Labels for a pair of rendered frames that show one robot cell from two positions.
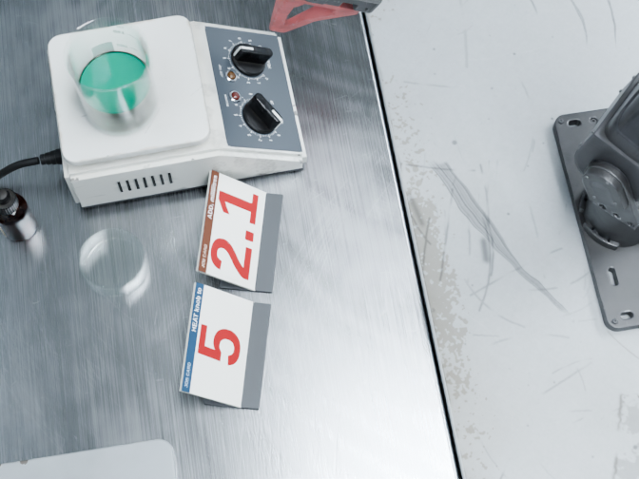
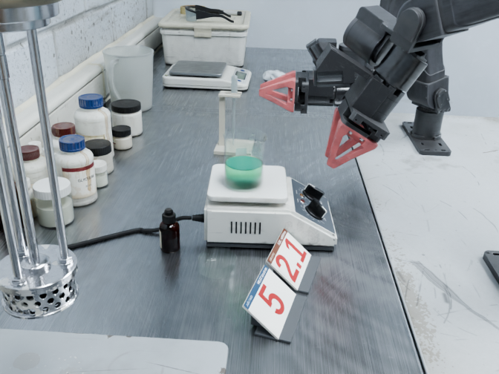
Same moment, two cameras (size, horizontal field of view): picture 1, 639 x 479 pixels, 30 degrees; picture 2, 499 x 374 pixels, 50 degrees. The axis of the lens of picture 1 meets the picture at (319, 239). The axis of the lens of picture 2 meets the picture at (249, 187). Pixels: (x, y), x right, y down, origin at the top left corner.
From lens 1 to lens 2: 0.57 m
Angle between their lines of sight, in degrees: 43
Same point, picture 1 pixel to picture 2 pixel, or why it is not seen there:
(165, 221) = (251, 258)
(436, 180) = (413, 266)
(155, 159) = (255, 208)
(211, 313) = (270, 283)
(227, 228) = (287, 254)
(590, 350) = not seen: outside the picture
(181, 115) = (273, 190)
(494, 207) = (450, 282)
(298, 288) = (324, 294)
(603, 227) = not seen: outside the picture
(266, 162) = (315, 231)
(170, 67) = (272, 177)
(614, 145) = not seen: outside the picture
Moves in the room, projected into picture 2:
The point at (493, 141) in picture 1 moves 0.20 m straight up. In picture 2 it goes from (447, 257) to (475, 133)
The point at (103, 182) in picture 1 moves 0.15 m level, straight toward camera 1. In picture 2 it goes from (223, 218) to (239, 278)
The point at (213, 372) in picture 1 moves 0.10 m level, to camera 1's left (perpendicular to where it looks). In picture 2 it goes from (265, 309) to (187, 295)
